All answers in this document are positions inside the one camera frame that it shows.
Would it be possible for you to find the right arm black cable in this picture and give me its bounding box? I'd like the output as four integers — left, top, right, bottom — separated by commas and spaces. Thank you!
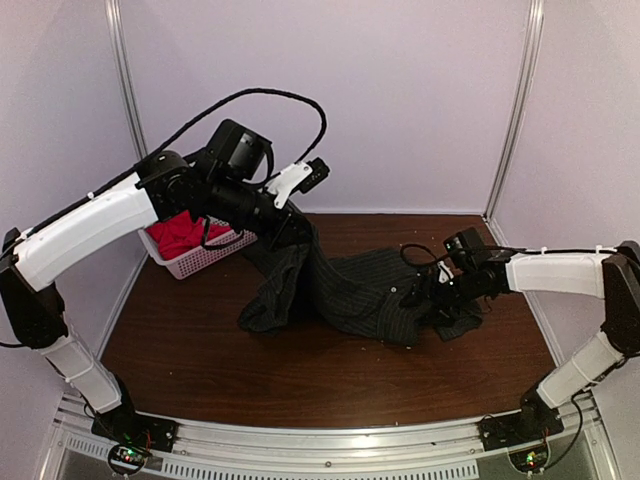
399, 243, 451, 271

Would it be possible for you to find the black pinstriped shirt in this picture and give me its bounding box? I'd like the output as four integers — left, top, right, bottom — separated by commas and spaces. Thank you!
238, 227, 483, 347

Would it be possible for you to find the red garment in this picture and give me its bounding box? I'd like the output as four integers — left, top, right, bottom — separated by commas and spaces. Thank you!
146, 211, 205, 260

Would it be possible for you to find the left aluminium corner post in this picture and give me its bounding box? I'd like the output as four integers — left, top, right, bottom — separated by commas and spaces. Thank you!
104, 0, 148, 159

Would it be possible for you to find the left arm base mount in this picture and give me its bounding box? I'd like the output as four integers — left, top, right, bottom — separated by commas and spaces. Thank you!
85, 404, 178, 477

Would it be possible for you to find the white plastic laundry basket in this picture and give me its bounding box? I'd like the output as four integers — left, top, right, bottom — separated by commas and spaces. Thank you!
138, 219, 257, 280

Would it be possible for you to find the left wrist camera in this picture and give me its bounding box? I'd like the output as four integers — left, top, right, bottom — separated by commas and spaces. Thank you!
266, 157, 331, 209

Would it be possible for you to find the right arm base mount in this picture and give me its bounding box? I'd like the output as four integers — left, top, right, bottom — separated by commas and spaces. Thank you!
476, 394, 585, 479

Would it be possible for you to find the aluminium corner post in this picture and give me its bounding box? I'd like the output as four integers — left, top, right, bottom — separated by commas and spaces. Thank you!
484, 0, 545, 223
104, 0, 148, 159

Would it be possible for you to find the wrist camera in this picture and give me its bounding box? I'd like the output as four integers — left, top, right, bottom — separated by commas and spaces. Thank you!
437, 227, 485, 284
266, 157, 331, 209

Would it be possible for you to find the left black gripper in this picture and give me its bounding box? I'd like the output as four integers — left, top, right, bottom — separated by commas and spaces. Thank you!
203, 174, 319, 254

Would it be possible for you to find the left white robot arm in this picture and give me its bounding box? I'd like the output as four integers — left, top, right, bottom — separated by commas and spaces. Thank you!
1, 150, 313, 444

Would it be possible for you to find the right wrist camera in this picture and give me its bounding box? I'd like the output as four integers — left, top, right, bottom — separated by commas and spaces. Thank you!
437, 227, 485, 284

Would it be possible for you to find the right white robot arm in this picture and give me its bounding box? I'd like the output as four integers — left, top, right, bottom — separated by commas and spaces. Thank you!
423, 239, 639, 442

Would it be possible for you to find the right aluminium corner post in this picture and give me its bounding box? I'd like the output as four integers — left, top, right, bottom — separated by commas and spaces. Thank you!
484, 0, 545, 223

